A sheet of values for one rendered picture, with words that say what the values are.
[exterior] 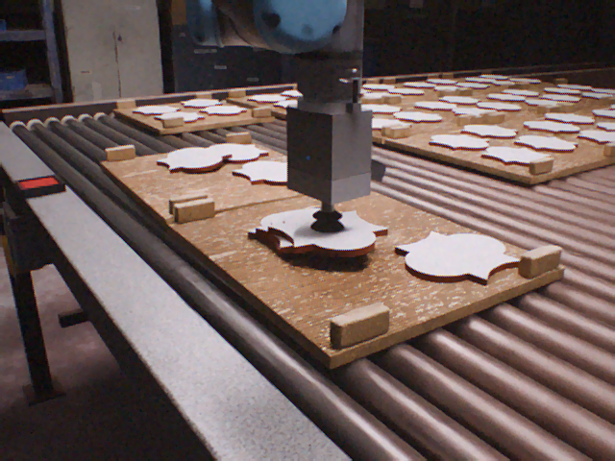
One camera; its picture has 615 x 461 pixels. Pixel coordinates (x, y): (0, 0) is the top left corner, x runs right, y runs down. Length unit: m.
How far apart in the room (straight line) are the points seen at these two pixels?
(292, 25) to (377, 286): 0.31
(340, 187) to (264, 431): 0.31
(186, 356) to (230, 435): 0.12
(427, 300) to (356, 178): 0.17
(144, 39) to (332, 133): 4.90
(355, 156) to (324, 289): 0.16
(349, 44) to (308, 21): 0.18
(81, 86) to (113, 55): 0.39
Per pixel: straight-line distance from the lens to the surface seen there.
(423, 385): 0.54
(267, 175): 1.04
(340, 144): 0.65
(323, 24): 0.48
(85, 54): 5.41
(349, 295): 0.63
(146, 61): 5.51
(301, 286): 0.64
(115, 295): 0.70
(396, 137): 1.41
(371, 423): 0.48
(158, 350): 0.59
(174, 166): 1.12
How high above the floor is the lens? 1.22
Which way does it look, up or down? 21 degrees down
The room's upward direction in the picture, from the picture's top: straight up
